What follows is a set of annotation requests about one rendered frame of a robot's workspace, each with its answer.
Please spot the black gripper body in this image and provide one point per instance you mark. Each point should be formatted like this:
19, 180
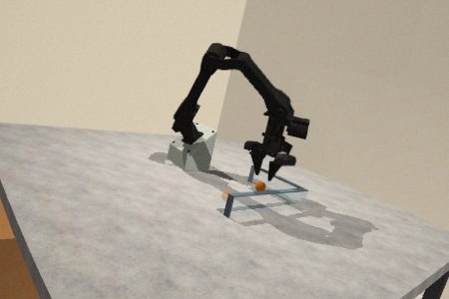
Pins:
271, 146

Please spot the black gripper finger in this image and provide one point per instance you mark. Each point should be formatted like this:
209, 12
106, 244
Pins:
273, 169
257, 161

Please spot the clear low corner walls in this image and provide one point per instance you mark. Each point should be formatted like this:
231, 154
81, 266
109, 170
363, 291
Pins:
267, 203

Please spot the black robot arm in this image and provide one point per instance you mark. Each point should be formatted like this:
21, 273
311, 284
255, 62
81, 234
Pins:
280, 111

